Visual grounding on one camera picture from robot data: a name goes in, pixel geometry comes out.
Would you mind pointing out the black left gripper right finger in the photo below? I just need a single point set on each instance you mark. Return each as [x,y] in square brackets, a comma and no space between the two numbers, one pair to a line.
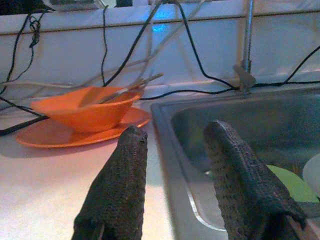
[240,180]

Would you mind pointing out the patterned metal chopstick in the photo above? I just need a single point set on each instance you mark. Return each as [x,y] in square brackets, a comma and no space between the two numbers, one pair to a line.
[135,83]
[150,78]

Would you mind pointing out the orange plate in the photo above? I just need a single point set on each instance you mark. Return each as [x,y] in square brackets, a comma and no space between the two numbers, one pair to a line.
[50,137]

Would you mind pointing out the chrome faucet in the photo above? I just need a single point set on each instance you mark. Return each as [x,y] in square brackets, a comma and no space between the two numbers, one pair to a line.
[248,37]

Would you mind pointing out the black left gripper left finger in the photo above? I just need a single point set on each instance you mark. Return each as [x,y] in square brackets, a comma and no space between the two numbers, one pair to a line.
[120,190]

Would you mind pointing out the green plate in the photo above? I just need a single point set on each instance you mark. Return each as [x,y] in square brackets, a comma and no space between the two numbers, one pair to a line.
[295,185]

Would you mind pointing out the stainless steel sink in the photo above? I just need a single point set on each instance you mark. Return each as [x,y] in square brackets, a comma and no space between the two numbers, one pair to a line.
[190,125]

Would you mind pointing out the orange bowl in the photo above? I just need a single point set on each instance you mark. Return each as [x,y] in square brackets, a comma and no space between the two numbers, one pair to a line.
[87,117]

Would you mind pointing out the white bowl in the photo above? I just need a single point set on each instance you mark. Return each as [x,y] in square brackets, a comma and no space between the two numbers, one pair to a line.
[313,172]

